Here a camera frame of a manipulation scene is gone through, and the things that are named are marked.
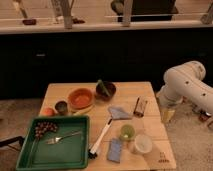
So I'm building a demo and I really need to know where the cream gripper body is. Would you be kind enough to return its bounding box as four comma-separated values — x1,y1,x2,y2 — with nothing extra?
159,96,176,123

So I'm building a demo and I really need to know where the light blue towel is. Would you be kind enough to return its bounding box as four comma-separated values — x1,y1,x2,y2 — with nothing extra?
108,106,131,120

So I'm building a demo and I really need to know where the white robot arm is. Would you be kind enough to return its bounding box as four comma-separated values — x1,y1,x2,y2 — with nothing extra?
157,61,213,123

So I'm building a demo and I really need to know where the small green cup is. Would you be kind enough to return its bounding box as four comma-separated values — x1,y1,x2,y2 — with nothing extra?
119,124,135,141

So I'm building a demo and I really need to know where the small dark metal cup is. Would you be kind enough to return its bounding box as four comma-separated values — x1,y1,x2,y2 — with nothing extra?
55,101,68,115

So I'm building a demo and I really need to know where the white plastic container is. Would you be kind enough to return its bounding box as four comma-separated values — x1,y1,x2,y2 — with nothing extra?
131,134,153,155

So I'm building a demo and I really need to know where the wooden table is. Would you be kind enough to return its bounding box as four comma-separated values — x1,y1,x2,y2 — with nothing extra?
39,81,178,171

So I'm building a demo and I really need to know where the dark brown bowl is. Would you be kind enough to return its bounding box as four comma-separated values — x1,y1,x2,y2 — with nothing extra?
96,80,116,101

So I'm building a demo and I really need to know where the green vegetable in bowl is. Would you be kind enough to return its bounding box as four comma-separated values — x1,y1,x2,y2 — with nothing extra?
98,79,110,97

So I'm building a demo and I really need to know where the blue sponge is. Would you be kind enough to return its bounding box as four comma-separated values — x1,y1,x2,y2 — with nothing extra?
107,138,122,163

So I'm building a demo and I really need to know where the orange bowl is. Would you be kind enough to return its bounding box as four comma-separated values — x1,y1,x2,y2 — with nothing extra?
68,88,94,109

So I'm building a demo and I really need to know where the green plastic tray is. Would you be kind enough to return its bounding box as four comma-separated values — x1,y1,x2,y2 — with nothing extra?
16,116,90,171

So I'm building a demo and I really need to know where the orange round fruit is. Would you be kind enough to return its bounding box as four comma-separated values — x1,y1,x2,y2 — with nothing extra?
41,107,55,116

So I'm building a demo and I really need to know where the silver fork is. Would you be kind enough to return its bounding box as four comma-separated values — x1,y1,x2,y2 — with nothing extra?
46,131,82,145

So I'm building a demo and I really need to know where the bunch of red grapes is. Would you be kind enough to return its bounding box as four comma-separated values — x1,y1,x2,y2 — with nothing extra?
35,122,58,139

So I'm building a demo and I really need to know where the black chair part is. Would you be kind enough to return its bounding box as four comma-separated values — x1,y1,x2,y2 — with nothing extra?
0,136,25,147

